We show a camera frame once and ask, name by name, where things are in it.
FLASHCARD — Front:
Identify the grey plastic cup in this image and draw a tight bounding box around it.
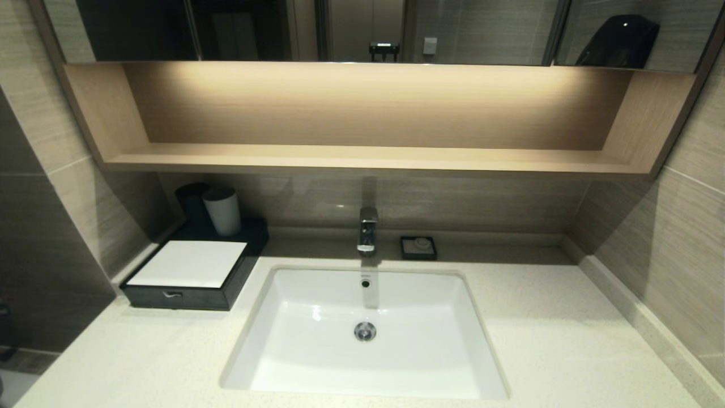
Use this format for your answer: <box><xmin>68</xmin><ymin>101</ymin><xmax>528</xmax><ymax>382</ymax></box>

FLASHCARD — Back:
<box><xmin>202</xmin><ymin>187</ymin><xmax>242</xmax><ymax>237</ymax></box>

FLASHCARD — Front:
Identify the black amenity box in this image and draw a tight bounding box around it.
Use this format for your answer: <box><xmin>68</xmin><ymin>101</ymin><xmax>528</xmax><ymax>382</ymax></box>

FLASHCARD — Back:
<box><xmin>120</xmin><ymin>218</ymin><xmax>270</xmax><ymax>311</ymax></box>

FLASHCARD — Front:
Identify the white square plate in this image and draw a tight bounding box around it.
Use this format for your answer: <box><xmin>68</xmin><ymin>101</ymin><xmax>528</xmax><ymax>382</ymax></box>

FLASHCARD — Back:
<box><xmin>126</xmin><ymin>241</ymin><xmax>248</xmax><ymax>289</ymax></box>

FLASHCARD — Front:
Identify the chrome sink faucet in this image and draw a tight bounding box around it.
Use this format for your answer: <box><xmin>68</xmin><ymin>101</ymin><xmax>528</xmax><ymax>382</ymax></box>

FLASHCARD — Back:
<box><xmin>356</xmin><ymin>206</ymin><xmax>379</xmax><ymax>254</ymax></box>

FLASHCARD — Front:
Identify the black square soap dish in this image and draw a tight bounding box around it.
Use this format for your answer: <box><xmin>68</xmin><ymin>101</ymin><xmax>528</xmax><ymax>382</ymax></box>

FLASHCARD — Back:
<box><xmin>400</xmin><ymin>236</ymin><xmax>438</xmax><ymax>261</ymax></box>

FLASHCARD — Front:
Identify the white ceramic sink basin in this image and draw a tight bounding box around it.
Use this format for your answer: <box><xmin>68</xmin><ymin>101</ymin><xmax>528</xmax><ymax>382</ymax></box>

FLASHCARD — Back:
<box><xmin>218</xmin><ymin>265</ymin><xmax>510</xmax><ymax>402</ymax></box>

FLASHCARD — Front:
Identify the black tumbler cup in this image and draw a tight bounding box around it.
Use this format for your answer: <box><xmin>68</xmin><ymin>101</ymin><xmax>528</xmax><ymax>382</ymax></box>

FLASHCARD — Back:
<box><xmin>174</xmin><ymin>182</ymin><xmax>211</xmax><ymax>228</ymax></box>

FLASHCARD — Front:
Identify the wooden wall shelf niche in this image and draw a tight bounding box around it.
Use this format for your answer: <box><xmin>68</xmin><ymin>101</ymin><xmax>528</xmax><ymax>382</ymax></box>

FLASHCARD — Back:
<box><xmin>62</xmin><ymin>61</ymin><xmax>698</xmax><ymax>181</ymax></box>

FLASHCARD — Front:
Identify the wall mirror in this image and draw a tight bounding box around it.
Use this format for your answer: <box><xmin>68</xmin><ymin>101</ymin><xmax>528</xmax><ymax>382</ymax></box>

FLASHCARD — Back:
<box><xmin>44</xmin><ymin>0</ymin><xmax>725</xmax><ymax>74</ymax></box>

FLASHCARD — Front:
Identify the black glossy wall dispenser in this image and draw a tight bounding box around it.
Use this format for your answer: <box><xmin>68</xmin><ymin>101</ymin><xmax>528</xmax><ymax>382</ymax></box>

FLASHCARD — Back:
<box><xmin>575</xmin><ymin>15</ymin><xmax>661</xmax><ymax>69</ymax></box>

